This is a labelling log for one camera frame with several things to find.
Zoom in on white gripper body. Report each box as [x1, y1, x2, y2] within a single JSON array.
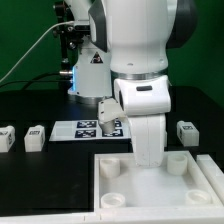
[[114, 75, 171, 167]]

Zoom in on white square tabletop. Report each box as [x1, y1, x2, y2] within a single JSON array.
[[94, 151, 223, 210]]

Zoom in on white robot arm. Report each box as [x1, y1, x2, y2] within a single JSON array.
[[65, 0, 197, 167]]

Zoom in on white marker tag sheet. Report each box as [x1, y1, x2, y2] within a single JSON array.
[[50, 120, 130, 142]]

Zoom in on white obstacle fence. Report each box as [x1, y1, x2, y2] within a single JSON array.
[[0, 155, 224, 224]]

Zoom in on black camera on stand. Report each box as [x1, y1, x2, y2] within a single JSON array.
[[53, 0, 92, 90]]

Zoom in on white camera cable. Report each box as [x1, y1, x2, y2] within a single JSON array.
[[0, 20, 76, 84]]

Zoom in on black cables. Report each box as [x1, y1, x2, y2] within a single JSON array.
[[0, 71, 73, 91]]

